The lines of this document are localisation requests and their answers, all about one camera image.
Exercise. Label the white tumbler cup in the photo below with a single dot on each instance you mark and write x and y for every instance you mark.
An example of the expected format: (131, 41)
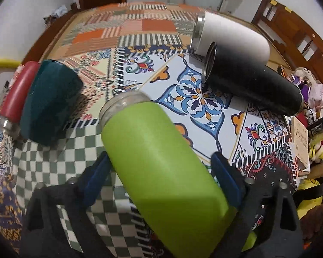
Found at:
(210, 27)

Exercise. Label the wooden headboard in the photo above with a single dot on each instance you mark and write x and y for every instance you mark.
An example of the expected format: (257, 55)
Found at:
(296, 41)

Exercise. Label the dark green hexagonal cup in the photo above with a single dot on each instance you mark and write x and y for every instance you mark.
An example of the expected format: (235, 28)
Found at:
(50, 102)

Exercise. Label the striped patchwork bed mat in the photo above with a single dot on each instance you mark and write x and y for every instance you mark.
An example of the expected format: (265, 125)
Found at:
(139, 26)

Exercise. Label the red tumbler cup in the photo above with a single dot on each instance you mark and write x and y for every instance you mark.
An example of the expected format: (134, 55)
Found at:
(12, 107)

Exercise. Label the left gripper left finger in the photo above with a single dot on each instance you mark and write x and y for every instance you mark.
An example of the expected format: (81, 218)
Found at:
(43, 234)

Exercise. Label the black thermos bottle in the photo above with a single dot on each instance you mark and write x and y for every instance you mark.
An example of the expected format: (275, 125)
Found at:
(236, 74)

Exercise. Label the wooden bed frame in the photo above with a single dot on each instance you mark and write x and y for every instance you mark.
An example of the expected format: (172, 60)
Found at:
(46, 42)

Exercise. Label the green cylindrical bottle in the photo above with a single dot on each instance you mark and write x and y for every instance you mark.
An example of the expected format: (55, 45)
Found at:
(173, 191)

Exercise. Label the patchwork patterned tablecloth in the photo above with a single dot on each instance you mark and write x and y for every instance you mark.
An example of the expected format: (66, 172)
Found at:
(209, 120)

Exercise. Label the beige printed booklet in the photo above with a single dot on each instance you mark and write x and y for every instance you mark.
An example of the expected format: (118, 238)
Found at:
(299, 135)

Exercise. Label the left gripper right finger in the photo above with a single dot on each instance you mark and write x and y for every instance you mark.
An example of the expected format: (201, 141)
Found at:
(266, 223)

